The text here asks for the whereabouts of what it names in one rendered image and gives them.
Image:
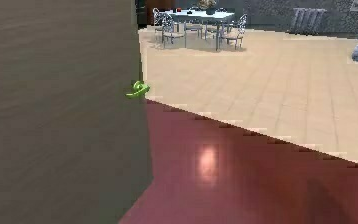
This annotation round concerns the grey metal chair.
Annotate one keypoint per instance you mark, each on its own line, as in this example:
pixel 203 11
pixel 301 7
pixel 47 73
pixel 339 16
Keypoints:
pixel 235 32
pixel 157 18
pixel 169 28

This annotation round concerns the grey dining table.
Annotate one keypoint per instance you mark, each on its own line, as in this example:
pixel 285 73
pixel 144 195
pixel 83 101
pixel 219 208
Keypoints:
pixel 203 16

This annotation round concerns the tan house plant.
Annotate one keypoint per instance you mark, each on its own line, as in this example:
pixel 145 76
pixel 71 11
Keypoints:
pixel 206 4

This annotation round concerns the brown wooden room door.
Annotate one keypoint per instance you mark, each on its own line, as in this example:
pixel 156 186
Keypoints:
pixel 60 110

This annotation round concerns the grey striped cushion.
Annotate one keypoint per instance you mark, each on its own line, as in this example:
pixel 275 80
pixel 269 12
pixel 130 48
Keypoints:
pixel 306 20

